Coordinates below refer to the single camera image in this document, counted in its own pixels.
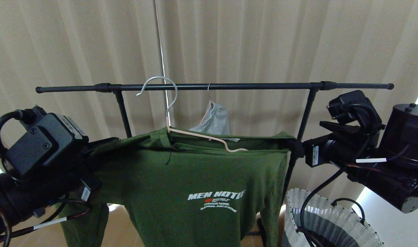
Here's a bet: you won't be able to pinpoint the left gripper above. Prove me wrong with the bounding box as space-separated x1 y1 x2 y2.
10 137 120 217

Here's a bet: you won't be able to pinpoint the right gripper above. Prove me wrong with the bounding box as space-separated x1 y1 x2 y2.
303 137 380 168

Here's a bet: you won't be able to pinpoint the green printed shirt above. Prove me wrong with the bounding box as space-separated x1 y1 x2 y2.
58 128 297 247

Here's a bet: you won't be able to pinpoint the pink clothes hanger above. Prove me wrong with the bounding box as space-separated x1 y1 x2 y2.
199 83 213 128
136 76 249 152

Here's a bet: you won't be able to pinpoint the pale grey trousers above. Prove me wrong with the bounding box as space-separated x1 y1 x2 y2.
189 101 230 135

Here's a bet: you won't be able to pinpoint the white laundry basket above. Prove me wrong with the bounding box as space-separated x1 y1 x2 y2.
281 188 384 247

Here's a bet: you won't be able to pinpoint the black clothes rack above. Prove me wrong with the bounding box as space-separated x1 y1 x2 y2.
36 81 395 247

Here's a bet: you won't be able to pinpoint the beige curtain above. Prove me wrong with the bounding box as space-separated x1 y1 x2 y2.
0 0 418 210

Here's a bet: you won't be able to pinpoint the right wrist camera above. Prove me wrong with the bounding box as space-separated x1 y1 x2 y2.
320 90 384 138

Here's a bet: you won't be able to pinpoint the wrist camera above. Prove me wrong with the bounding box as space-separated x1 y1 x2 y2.
5 106 89 179
320 90 384 138

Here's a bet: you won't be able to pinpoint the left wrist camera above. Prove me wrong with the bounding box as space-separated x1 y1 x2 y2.
5 106 89 179

